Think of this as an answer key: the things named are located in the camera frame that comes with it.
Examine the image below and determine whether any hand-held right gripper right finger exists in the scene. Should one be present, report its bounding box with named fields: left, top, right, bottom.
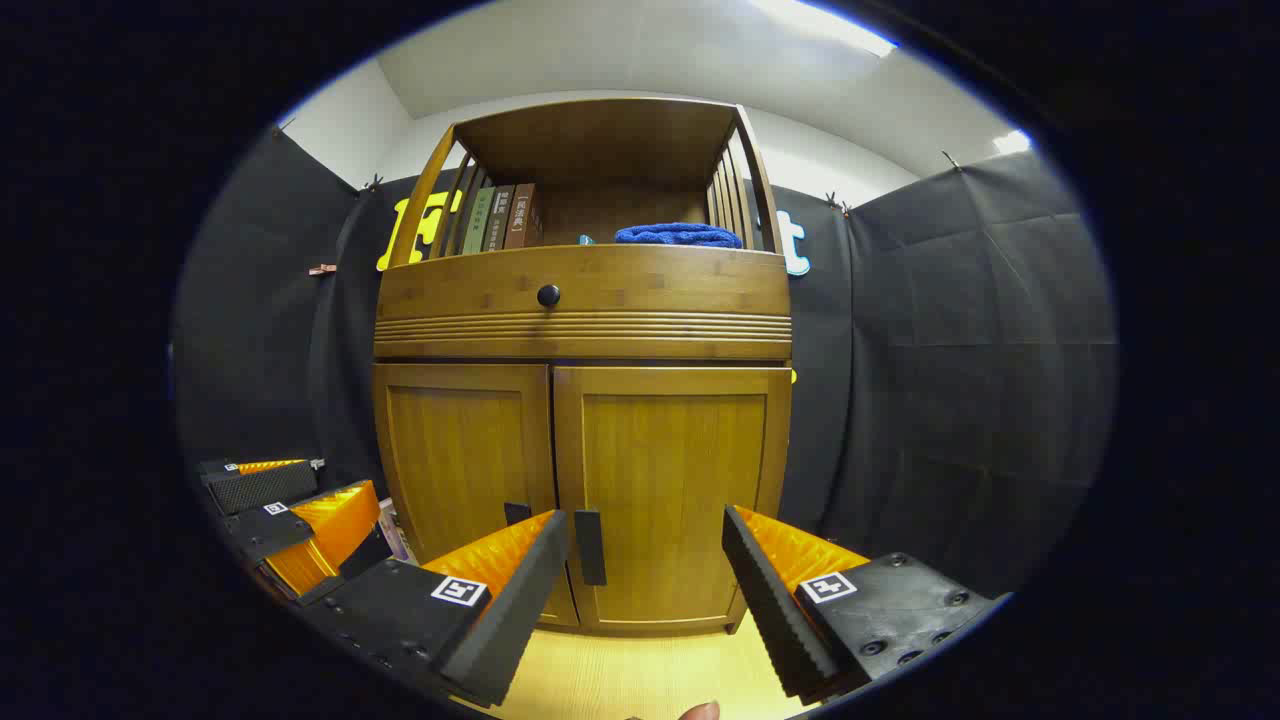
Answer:
left=721, top=504, right=1009, bottom=705

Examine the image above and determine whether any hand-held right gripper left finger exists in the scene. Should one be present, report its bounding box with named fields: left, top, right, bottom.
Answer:
left=298, top=508, right=570, bottom=709

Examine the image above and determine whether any wooden shoe cabinet door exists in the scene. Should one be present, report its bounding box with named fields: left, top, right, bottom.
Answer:
left=553, top=365, right=793, bottom=633
left=373, top=362, right=579, bottom=629

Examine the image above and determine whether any wooden double-door shoe cabinet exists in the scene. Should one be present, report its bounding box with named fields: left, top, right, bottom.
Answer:
left=372, top=97, right=794, bottom=637

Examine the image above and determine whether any black backdrop cloth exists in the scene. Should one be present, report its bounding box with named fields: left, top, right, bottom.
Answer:
left=172, top=125, right=1119, bottom=601

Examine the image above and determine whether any green book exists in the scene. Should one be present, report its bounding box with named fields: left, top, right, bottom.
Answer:
left=462, top=187, right=496, bottom=255

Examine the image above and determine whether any wooden drawer front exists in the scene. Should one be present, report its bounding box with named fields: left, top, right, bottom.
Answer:
left=373, top=243, right=793, bottom=361

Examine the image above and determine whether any dark olive book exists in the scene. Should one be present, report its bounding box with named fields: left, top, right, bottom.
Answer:
left=484, top=185, right=515, bottom=252

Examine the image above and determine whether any brown book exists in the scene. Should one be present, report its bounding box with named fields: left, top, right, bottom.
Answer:
left=503, top=183, right=545, bottom=250

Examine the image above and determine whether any blue towel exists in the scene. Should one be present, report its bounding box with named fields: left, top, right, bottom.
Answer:
left=614, top=222, right=743, bottom=250

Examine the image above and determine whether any long ceiling light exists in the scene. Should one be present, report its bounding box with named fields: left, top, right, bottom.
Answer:
left=750, top=0, right=898, bottom=58

